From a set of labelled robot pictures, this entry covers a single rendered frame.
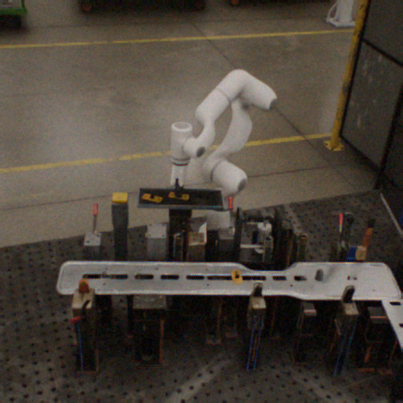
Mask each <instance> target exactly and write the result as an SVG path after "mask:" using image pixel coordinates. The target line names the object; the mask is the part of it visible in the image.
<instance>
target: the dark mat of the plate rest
mask: <svg viewBox="0 0 403 403"><path fill-rule="evenodd" d="M174 192H175V190H156V189H139V204H148V205H190V206H222V199H221V191H191V190H184V194H188V195H189V199H188V201H185V200H178V199H173V197H169V195H170V193H174ZM145 193H147V194H153V195H155V196H159V197H162V201H161V202H154V201H147V200H143V198H142V196H143V195H144V194H145Z"/></svg>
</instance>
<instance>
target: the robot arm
mask: <svg viewBox="0 0 403 403"><path fill-rule="evenodd" d="M230 104H231V107H232V113H233V114H232V122H231V124H230V127H229V129H228V131H227V134H226V137H225V138H224V140H223V141H222V143H221V144H220V145H219V147H218V148H217V149H216V150H215V152H213V153H211V154H210V155H209V156H208V157H207V158H206V159H205V161H204V162H203V165H202V173H203V175H204V176H205V178H207V179H208V180H210V181H211V182H213V183H214V184H216V185H217V186H219V187H220V188H219V189H220V190H222V196H223V204H224V210H208V212H207V223H211V224H213V223H216V224H218V227H229V222H230V212H229V207H228V199H229V197H232V199H233V201H234V197H235V195H236V194H238V193H240V192H241V191H242V190H244V189H245V188H246V186H247V176H246V173H245V172H244V171H242V170H240V169H239V168H237V167H236V166H235V165H233V164H231V163H229V162H227V158H228V157H229V156H230V155H232V154H235V153H237V152H239V150H240V149H241V148H243V147H244V146H245V145H246V143H247V141H248V138H249V135H250V132H251V130H252V121H251V118H250V116H249V113H248V105H251V107H253V108H255V109H257V110H260V111H263V112H269V111H270V110H271V109H273V108H274V106H275V105H276V104H277V97H276V94H275V93H274V90H273V89H271V88H270V87H268V86H267V85H265V84H263V83H262V82H260V81H259V80H257V79H255V78H254V77H253V76H251V75H249V74H248V73H247V72H246V71H244V70H234V71H232V72H230V73H229V74H228V75H226V76H225V77H224V79H223V80H222V81H221V82H220V83H219V85H218V86H217V87H216V88H215V89H214V90H213V91H211V93H210V94H209V96H208V97H207V98H206V99H205V100H204V101H203V102H202V103H201V105H200V107H199V108H198V109H196V111H195V114H194V115H195V118H196V119H198V120H199V123H200V124H201V125H202V126H203V127H204V129H203V132H202V133H201V135H200V137H199V138H197V139H195V138H194V137H193V135H192V130H193V127H192V126H191V125H190V124H188V123H185V122H177V123H175V124H173V125H172V135H171V161H172V163H173V170H172V179H171V185H174V184H175V197H183V194H184V181H185V178H186V176H187V165H188V164H189V163H190V161H191V158H200V157H202V156H203V155H204V154H205V152H206V150H207V149H208V148H209V147H210V145H211V144H213V142H214V140H215V135H216V130H215V120H216V119H217V118H218V117H219V116H220V115H221V114H222V113H223V111H224V110H225V109H226V108H227V107H228V106H229V105H230Z"/></svg>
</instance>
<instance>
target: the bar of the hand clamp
mask: <svg viewBox="0 0 403 403"><path fill-rule="evenodd" d="M353 223H354V214H353V213H352V212H344V217H343V223H342V227H341V234H340V239H339V244H340V249H339V251H341V247H342V242H343V241H345V248H344V250H345V251H348V247H349V240H350V236H351V230H352V225H353Z"/></svg>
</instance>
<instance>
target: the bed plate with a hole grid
mask: <svg viewBox="0 0 403 403"><path fill-rule="evenodd" d="M381 191H383V190H382V189H379V190H372V191H367V192H359V193H348V194H342V195H336V196H334V197H331V196H329V197H323V198H317V199H316V200H310V201H299V202H293V203H285V204H280V205H273V206H267V207H261V208H254V209H248V210H255V213H256V215H257V216H262V215H263V213H264V215H272V216H273V219H274V213H275V209H276V208H281V211H282V219H291V221H292V225H293V227H294V231H293V234H294V233H306V234H307V236H308V242H309V243H308V249H307V254H306V258H305V263H328V259H329V256H330V252H331V247H332V243H334V241H339V239H340V230H339V225H338V216H337V215H339V213H342V215H343V217H344V212H352V213H353V214H354V223H353V225H352V230H351V236H350V240H349V243H350V244H351V246H356V247H358V246H362V242H363V236H364V233H365V229H366V226H367V223H368V220H369V219H376V222H374V225H373V231H372V236H371V240H370V243H369V247H368V250H367V254H366V257H365V261H364V262H365V263H366V264H385V265H387V266H388V267H389V268H390V270H391V271H392V273H393V277H394V275H395V272H396V269H397V266H398V263H399V260H400V255H402V252H403V237H402V236H401V235H400V234H399V232H398V229H397V227H396V225H395V223H394V221H393V219H392V217H391V216H390V212H389V211H388V210H387V209H386V207H385V205H384V203H383V201H382V198H381V196H380V193H381ZM242 215H244V218H245V210H242ZM147 228H148V225H142V226H137V227H132V228H128V252H129V262H147V261H148V260H147V250H145V247H146V245H145V240H146V238H145V233H146V232H147ZM84 242H85V235H80V236H75V237H63V238H55V239H50V240H42V241H36V242H32V243H23V245H17V246H5V247H0V403H388V401H387V398H386V395H385V392H384V390H385V389H391V388H392V384H393V382H394V380H395V379H396V377H397V375H398V371H399V367H400V365H401V362H402V360H399V359H398V356H397V355H396V354H395V351H394V353H393V355H392V357H391V361H390V368H391V370H392V372H393V374H392V376H380V375H378V373H377V371H376V368H375V365H374V372H373V371H371V372H358V371H357V368H355V365H354V363H353V361H352V359H351V358H352V357H350V354H353V352H354V349H355V346H356V343H357V340H360V338H361V334H362V330H361V327H360V324H358V321H357V320H358V318H359V317H360V316H361V313H362V310H363V304H364V300H355V301H354V304H355V307H356V309H357V312H358V316H357V319H356V325H355V328H354V335H353V337H352V341H351V344H350V346H349V343H350V340H351V337H349V340H348V343H347V347H346V350H345V356H346V354H347V350H348V346H349V351H348V355H347V357H346V360H345V367H344V373H342V374H343V376H341V375H340V374H339V375H338V376H337V375H336V376H331V378H330V377H329V376H326V374H325V372H326V371H327V367H326V363H325V362H324V358H322V357H324V355H326V353H327V346H328V342H329V338H332V337H333V332H332V331H330V329H329V332H328V340H318V337H317V336H316V332H315V328H314V327H313V331H314V332H313V333H312V335H310V336H309V344H308V348H307V357H306V363H307V364H308V365H309V367H308V369H306V367H304V366H301V367H300V368H299V367H298V366H294V364H293V362H292V360H291V359H290V356H289V354H290V353H289V352H293V347H294V343H295V342H296V340H297V335H298V331H299V326H298V323H299V318H300V313H301V308H303V306H302V303H307V300H301V301H300V302H301V304H300V312H299V316H298V321H297V327H296V332H290V331H289V328H288V326H287V323H286V320H287V317H288V316H289V314H290V309H287V307H285V306H283V312H282V321H281V326H280V331H279V340H268V339H267V334H266V329H265V324H264V325H263V328H264V330H262V333H261V339H260V342H259V355H258V361H260V362H259V363H258V364H261V365H260V369H261V370H260V371H259V370H257V372H254V371H252V372H251V371H249V369H248V371H246V369H241V367H243V364H240V361H239V359H238V357H239V356H237V355H238V351H239V350H240V349H243V343H244V335H245V334H246V314H247V311H248V306H237V319H236V322H237V337H225V330H224V321H223V317H224V316H227V311H228V307H225V308H224V307H223V306H221V312H220V322H219V329H220V339H221V345H207V344H206V335H205V321H204V316H205V315H208V304H209V299H204V300H203V299H201V300H203V303H202V305H203V307H202V309H201V310H200V311H201V313H198V314H194V313H195V312H196V311H194V312H193V313H192V312H190V314H189V318H194V324H195V341H171V340H170V318H177V315H178V312H171V306H172V301H173V295H166V296H168V340H163V350H171V363H172V367H171V369H165V370H128V369H127V368H126V363H127V352H128V351H130V350H134V345H125V338H126V326H127V316H128V302H127V299H126V295H112V319H115V320H116V324H115V333H114V338H113V339H99V332H100V325H101V321H102V316H101V315H102V314H101V310H100V309H97V313H96V320H95V322H96V331H97V332H98V346H99V351H100V353H102V358H103V361H102V362H101V365H99V364H98V372H96V373H99V375H94V374H83V375H82V377H79V376H80V374H77V377H76V378H74V377H75V374H74V372H75V370H76V345H74V344H73V342H74V336H75V331H73V324H71V323H70V320H71V319H72V309H71V308H72V301H73V299H72V295H64V294H60V293H58V292H57V283H58V276H59V271H60V267H61V265H62V264H63V263H65V262H69V261H85V248H84ZM394 278H395V277H394ZM204 304H205V305H204Z"/></svg>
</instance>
